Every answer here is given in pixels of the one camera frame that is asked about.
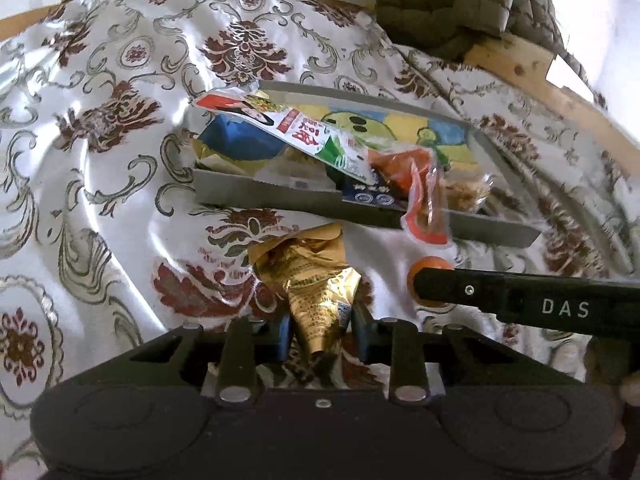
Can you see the olive quilted jacket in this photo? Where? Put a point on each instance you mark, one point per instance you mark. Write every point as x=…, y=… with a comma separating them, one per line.
x=450, y=0

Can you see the clear packet of orange snacks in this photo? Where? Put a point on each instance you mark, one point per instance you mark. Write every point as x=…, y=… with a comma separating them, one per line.
x=420, y=195

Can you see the clear rice cracker packet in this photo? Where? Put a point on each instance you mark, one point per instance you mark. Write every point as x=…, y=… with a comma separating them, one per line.
x=465, y=192

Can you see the grey tray with cartoon picture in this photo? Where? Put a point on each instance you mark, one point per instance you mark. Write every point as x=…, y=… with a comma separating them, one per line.
x=280, y=197

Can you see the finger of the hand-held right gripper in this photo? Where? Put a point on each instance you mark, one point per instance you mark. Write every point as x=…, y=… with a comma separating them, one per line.
x=450, y=287

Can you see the person's right hand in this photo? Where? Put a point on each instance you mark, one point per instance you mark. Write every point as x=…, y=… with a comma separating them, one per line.
x=630, y=420

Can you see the white and red snack packet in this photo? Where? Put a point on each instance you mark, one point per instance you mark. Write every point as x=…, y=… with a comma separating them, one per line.
x=300, y=135

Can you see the small orange ball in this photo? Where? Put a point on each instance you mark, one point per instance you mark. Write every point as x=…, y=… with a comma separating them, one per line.
x=425, y=270

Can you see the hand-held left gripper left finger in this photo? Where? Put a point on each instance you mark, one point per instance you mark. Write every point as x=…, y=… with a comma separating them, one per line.
x=280, y=337

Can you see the floral patterned satin blanket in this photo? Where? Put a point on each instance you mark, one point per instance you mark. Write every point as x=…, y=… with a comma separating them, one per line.
x=100, y=160

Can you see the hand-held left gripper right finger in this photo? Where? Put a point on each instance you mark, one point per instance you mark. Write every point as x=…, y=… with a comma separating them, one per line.
x=362, y=335

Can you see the dark blue snack packet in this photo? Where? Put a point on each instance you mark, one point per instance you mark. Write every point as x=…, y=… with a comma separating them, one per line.
x=375, y=195

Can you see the gold foil snack packet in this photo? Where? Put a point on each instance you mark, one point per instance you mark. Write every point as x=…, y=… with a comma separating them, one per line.
x=310, y=290

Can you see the wooden bed frame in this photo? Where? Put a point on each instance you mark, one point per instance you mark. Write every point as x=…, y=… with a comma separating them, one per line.
x=530, y=80

